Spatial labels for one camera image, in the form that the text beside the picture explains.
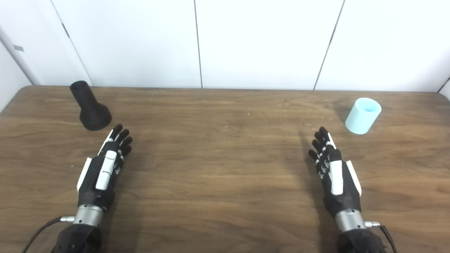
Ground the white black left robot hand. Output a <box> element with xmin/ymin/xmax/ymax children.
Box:
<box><xmin>77</xmin><ymin>124</ymin><xmax>133</xmax><ymax>211</ymax></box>

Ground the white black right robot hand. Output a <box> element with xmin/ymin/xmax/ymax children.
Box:
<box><xmin>308</xmin><ymin>127</ymin><xmax>362</xmax><ymax>216</ymax></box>

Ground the black funnel-shaped nozzle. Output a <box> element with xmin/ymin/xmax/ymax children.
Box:
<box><xmin>70</xmin><ymin>80</ymin><xmax>112</xmax><ymax>131</ymax></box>

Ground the light-blue short hose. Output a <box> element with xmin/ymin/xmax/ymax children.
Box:
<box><xmin>345</xmin><ymin>98</ymin><xmax>382</xmax><ymax>135</ymax></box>

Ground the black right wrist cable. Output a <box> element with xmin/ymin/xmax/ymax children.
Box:
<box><xmin>365</xmin><ymin>221</ymin><xmax>398</xmax><ymax>253</ymax></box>

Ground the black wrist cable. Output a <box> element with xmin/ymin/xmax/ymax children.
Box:
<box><xmin>365</xmin><ymin>221</ymin><xmax>398</xmax><ymax>253</ymax></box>
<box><xmin>22</xmin><ymin>216</ymin><xmax>75</xmax><ymax>253</ymax></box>

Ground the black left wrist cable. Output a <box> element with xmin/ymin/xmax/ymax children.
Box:
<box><xmin>22</xmin><ymin>216</ymin><xmax>75</xmax><ymax>253</ymax></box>

